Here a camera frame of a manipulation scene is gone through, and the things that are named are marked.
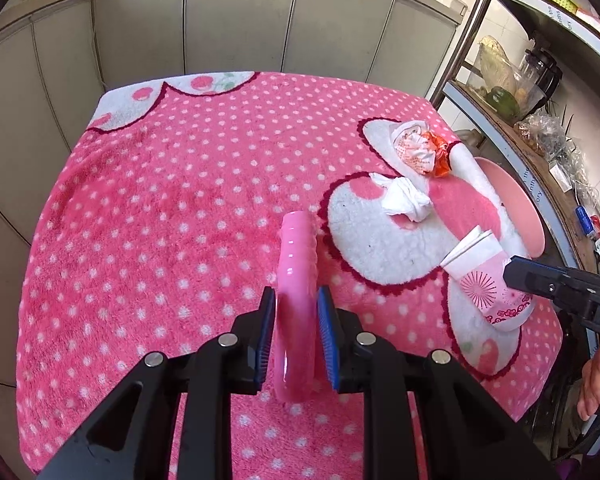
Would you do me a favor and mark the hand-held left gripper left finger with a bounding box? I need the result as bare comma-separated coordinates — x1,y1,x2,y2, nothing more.
37,286,278,480

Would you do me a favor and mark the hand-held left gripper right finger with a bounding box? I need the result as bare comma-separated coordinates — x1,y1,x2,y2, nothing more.
316,285,563,480

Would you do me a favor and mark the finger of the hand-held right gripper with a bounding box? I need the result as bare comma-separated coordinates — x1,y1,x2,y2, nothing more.
502,255,588,312

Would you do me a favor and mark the white paper cup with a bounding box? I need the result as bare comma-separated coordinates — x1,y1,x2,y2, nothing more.
440,226,536,332

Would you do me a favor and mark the person's right hand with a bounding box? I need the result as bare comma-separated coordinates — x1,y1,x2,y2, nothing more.
577,342,600,422

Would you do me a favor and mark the blue small packet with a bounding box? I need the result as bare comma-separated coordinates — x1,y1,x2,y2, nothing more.
575,205,594,237

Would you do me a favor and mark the pink plastic basin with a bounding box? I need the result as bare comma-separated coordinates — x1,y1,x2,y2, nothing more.
472,157,547,261

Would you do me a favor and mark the metal shelf rack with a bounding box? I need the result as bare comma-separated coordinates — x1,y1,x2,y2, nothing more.
427,0,600,281

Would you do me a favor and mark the small clear plastic box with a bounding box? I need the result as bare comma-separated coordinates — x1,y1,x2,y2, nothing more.
550,162,574,192

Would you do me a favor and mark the clear crumpled plastic bag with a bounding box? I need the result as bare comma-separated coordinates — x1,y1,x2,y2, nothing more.
514,112,581,162

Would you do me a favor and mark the crumpled white tissue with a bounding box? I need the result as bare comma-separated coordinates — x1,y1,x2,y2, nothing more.
369,172,434,224

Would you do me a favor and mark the pink polka dot blanket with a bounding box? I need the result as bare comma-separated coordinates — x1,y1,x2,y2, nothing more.
16,71,563,476

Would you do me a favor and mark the orange and white wrapper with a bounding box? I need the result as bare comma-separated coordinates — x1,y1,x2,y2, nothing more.
390,120,454,180

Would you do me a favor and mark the green bell pepper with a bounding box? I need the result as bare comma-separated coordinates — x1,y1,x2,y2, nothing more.
485,87,522,120

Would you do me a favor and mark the clear glass bowl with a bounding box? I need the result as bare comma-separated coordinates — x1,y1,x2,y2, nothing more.
467,64,537,122

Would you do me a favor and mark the black blender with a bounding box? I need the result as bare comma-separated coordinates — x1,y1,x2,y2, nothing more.
517,30,564,114

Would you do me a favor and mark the napa cabbage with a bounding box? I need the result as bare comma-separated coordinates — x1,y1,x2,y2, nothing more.
479,35,519,89

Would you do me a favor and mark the orange box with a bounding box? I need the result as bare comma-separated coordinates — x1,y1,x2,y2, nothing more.
575,7,600,42

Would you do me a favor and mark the white rectangular tray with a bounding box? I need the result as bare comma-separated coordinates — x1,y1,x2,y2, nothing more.
420,0,468,14

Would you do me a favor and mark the white power cable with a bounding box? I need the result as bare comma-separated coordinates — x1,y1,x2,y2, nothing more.
91,0,107,88

